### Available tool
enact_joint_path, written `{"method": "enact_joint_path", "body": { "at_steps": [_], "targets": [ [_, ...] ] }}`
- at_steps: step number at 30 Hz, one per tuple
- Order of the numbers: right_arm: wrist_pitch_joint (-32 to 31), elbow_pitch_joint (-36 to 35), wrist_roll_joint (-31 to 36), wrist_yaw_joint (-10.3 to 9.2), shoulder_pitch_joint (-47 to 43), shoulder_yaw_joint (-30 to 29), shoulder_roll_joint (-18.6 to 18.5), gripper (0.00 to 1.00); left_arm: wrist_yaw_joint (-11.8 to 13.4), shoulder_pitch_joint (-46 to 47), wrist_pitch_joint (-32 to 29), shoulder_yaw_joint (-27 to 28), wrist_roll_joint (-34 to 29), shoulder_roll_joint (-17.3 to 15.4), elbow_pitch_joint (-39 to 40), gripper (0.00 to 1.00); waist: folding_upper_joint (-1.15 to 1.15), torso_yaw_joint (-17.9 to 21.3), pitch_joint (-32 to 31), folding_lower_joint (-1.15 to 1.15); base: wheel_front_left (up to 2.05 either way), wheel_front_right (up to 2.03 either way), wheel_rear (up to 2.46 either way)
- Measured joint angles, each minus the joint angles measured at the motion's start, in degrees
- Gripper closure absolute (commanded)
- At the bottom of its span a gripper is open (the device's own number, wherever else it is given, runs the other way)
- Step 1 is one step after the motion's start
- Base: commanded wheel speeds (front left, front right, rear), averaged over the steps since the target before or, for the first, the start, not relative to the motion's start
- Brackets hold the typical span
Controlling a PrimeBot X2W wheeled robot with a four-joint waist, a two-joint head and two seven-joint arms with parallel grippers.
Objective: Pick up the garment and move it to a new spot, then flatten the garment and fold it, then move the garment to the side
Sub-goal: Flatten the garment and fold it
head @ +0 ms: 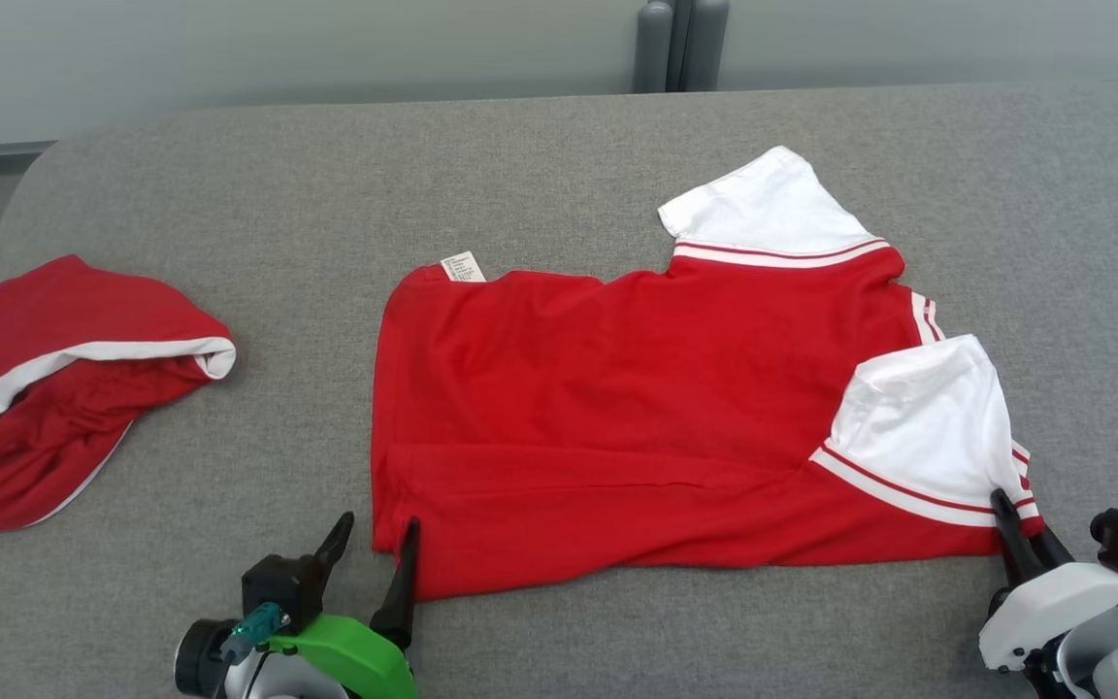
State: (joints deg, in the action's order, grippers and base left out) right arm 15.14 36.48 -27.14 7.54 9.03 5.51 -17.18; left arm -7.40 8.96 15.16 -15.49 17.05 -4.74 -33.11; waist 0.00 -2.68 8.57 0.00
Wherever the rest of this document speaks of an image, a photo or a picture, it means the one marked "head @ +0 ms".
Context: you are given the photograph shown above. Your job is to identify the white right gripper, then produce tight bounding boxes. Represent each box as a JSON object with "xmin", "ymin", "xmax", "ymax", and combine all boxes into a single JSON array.
[{"xmin": 978, "ymin": 488, "xmax": 1118, "ymax": 673}]

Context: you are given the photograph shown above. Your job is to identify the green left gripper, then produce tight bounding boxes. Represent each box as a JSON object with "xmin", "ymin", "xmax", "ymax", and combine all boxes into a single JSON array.
[{"xmin": 268, "ymin": 512, "xmax": 421, "ymax": 699}]

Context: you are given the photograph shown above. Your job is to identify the red shirt with white sleeves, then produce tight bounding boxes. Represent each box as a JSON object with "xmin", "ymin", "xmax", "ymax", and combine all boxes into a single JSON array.
[{"xmin": 370, "ymin": 146, "xmax": 1047, "ymax": 601}]

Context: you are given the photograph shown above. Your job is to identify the red shorts with white trim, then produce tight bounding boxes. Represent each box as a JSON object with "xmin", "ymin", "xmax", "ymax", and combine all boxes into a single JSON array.
[{"xmin": 0, "ymin": 254, "xmax": 238, "ymax": 532}]

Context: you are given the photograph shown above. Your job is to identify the grey fabric covered surface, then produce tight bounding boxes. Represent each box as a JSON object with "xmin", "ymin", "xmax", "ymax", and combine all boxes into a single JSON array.
[{"xmin": 0, "ymin": 78, "xmax": 1118, "ymax": 699}]

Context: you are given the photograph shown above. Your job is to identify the grey partition post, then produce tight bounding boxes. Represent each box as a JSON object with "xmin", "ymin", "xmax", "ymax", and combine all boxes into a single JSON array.
[{"xmin": 634, "ymin": 0, "xmax": 730, "ymax": 94}]

